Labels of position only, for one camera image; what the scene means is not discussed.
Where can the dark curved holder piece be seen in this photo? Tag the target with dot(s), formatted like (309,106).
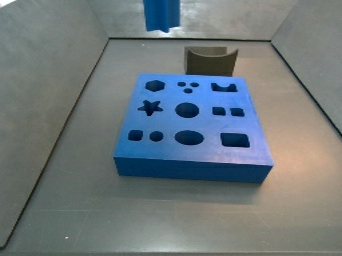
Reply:
(211,61)

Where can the blue shape-sorting block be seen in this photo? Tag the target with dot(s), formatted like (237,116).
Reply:
(192,128)

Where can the blue star-shaped peg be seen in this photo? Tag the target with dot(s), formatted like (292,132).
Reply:
(162,14)

